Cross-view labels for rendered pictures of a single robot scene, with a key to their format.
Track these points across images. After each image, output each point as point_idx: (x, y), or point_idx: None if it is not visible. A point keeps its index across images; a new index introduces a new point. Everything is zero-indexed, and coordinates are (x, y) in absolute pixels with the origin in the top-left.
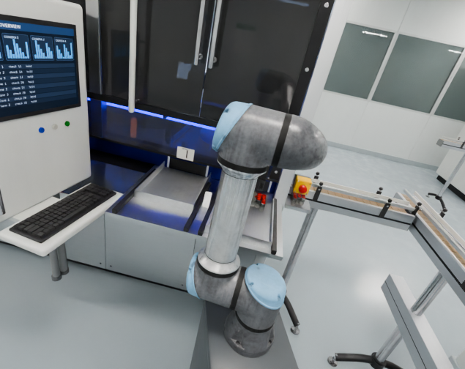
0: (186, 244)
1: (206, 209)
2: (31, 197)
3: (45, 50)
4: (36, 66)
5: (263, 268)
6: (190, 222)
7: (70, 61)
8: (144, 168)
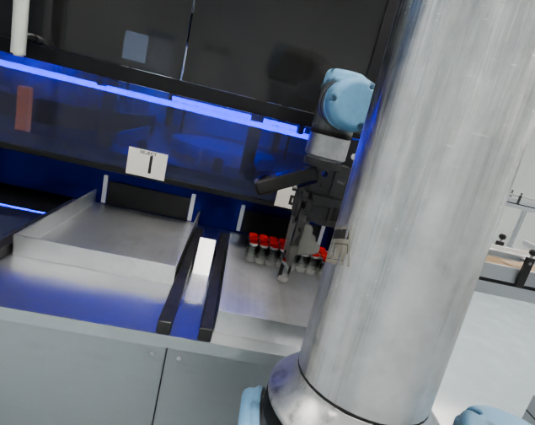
0: (141, 378)
1: (205, 277)
2: None
3: None
4: None
5: (505, 423)
6: (173, 306)
7: None
8: (47, 204)
